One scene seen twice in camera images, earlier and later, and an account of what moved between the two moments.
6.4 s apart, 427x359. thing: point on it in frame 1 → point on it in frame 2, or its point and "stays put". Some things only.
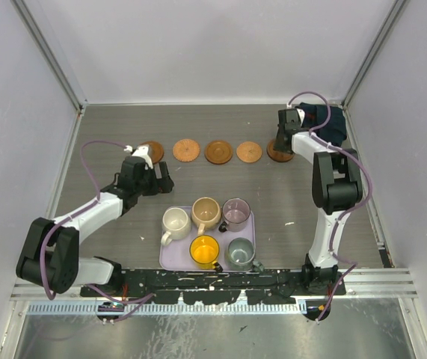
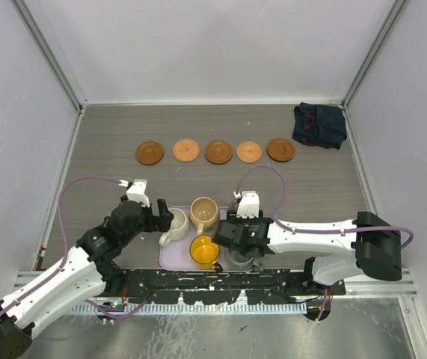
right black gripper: [277, 145] → [234, 220]
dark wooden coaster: [277, 155] stays put
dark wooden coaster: [218, 152] stays put
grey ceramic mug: [241, 254] stays put
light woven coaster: [249, 152] stays put
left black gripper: [162, 185] → [155, 223]
